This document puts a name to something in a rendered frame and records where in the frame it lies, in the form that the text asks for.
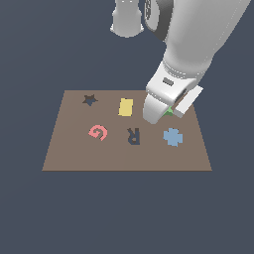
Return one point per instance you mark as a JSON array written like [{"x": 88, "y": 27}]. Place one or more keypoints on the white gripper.
[{"x": 167, "y": 86}]

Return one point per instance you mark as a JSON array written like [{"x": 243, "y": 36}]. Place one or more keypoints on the small green shape piece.
[{"x": 168, "y": 111}]

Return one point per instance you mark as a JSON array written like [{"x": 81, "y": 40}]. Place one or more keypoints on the brown slotted board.
[{"x": 125, "y": 155}]

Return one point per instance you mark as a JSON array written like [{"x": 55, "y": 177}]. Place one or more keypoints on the light blue cross piece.
[{"x": 173, "y": 137}]

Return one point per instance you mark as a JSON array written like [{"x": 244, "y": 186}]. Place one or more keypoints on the yellow rectangular block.
[{"x": 126, "y": 107}]

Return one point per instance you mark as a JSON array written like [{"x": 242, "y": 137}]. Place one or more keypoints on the dark blue letter R piece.
[{"x": 134, "y": 136}]

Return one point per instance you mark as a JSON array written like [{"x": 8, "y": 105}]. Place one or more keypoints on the pink letter G piece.
[{"x": 98, "y": 132}]

